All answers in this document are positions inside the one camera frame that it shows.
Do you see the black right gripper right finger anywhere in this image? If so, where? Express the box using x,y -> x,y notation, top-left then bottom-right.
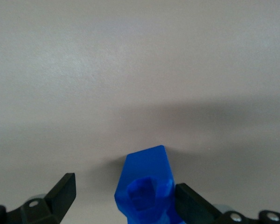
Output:
175,183 -> 280,224

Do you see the brown table cover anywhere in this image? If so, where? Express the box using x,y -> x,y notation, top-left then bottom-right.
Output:
0,0 -> 280,224

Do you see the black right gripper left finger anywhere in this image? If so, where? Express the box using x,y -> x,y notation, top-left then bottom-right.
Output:
0,173 -> 77,224

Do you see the blue plastic insert part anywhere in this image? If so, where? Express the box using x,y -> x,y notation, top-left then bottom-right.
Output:
113,145 -> 185,224

